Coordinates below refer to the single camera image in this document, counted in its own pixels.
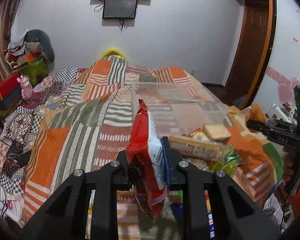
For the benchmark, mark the pink rabbit toy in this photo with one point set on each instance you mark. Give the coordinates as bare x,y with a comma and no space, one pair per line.
26,87

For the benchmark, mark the dark grey box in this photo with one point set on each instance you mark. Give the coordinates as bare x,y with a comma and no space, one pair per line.
10,98

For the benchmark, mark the small wall monitor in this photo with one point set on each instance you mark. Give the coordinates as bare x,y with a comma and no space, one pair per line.
120,9

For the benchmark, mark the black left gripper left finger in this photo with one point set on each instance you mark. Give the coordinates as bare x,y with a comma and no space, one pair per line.
64,214

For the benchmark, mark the brown biscuit pack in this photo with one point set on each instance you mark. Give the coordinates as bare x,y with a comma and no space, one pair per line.
195,148

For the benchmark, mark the white sliding wardrobe door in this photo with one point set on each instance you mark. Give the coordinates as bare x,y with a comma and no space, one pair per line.
283,70

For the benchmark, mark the pile of clothes and bags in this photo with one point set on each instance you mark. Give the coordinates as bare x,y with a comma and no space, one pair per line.
32,55

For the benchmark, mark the toast bread slice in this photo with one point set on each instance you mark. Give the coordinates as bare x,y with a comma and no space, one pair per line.
217,132

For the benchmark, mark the brown wooden wardrobe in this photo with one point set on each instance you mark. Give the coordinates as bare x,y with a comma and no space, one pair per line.
251,53

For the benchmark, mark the red gift box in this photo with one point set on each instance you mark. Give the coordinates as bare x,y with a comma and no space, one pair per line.
8,85

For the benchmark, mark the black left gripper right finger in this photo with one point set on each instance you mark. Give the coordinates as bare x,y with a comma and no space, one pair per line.
214,206

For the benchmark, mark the person's right hand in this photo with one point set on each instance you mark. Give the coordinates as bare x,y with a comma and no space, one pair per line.
287,168

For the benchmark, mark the red white snack bag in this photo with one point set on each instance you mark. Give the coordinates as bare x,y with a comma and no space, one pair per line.
146,162

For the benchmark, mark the clear plastic storage box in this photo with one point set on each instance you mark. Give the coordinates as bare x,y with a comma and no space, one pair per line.
178,109

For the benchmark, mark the patchwork quilt bedspread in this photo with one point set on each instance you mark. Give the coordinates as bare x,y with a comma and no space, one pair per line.
82,119

